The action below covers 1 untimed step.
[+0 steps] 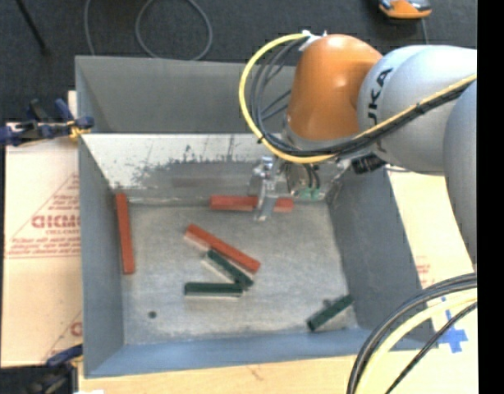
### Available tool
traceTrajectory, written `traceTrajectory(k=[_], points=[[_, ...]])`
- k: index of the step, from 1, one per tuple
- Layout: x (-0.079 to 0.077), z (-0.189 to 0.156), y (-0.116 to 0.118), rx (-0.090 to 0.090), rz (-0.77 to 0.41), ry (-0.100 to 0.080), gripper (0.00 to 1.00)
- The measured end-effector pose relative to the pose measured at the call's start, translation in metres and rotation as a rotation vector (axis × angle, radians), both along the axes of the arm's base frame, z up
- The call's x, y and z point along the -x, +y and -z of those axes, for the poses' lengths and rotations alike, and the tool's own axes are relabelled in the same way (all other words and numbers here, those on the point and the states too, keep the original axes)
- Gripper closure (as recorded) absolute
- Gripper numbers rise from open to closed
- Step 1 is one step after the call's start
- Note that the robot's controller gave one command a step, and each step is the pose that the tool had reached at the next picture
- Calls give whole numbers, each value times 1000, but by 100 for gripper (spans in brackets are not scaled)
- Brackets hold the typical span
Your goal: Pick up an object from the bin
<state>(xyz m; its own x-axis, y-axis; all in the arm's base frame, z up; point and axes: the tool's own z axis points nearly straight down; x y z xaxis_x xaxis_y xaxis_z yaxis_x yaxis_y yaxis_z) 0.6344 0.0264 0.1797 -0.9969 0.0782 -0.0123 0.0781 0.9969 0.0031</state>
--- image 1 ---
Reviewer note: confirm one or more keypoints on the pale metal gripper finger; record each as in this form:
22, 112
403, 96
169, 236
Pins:
260, 179
272, 203

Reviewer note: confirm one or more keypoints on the red-brown flat block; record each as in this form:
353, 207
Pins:
125, 236
231, 202
227, 246

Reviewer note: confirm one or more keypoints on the dark green flat block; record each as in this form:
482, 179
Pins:
330, 312
231, 268
211, 288

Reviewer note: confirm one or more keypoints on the grey metal bin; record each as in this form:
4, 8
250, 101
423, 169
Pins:
219, 322

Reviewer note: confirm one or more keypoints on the brown cardboard board, red print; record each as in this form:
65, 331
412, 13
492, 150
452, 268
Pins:
38, 294

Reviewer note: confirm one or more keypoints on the black cylinder on white bracket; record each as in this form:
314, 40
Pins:
367, 164

